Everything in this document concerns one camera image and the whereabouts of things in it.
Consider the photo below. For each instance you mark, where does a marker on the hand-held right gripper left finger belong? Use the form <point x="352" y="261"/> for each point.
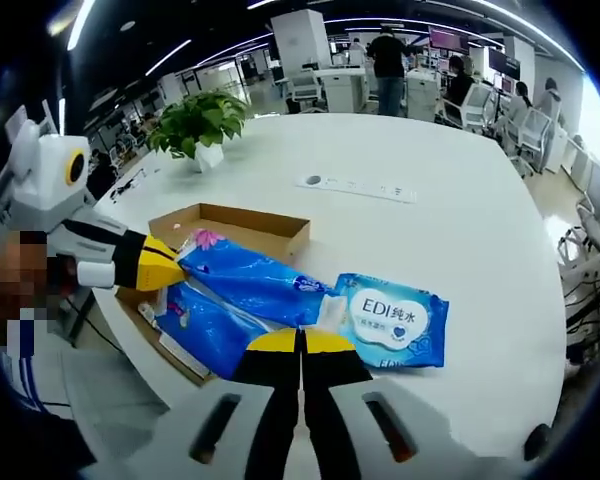
<point x="275" y="415"/>

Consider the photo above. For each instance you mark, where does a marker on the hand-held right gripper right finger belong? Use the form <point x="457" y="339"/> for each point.
<point x="330" y="415"/>

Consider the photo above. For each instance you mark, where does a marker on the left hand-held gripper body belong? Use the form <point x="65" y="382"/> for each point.
<point x="45" y="175"/>

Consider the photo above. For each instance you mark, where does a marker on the blue soft tissue pack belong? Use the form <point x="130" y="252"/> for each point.
<point x="250" y="280"/>

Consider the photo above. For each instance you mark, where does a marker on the brown cardboard shoe box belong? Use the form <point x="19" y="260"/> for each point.
<point x="250" y="220"/>

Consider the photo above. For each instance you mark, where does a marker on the blue wet wipes packet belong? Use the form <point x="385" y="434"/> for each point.
<point x="395" y="320"/>

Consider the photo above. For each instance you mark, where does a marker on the blue packet in box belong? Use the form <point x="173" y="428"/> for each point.
<point x="150" y="309"/>

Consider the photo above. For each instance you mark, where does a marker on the white plant pot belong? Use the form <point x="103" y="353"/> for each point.
<point x="209" y="157"/>

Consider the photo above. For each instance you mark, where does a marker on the green leafy plant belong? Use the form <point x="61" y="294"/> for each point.
<point x="200" y="120"/>

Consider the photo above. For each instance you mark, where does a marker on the round table grommet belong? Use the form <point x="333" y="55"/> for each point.
<point x="313" y="179"/>

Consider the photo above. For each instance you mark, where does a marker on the person's dark blue clothing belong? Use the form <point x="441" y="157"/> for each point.
<point x="30" y="445"/>

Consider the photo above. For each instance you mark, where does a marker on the white office chair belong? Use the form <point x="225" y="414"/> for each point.
<point x="535" y="135"/>
<point x="480" y="107"/>

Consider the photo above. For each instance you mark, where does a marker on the purple screen monitor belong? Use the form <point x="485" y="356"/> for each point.
<point x="448" y="40"/>

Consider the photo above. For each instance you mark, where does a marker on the dark screen monitor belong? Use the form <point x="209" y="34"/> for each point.
<point x="504" y="65"/>

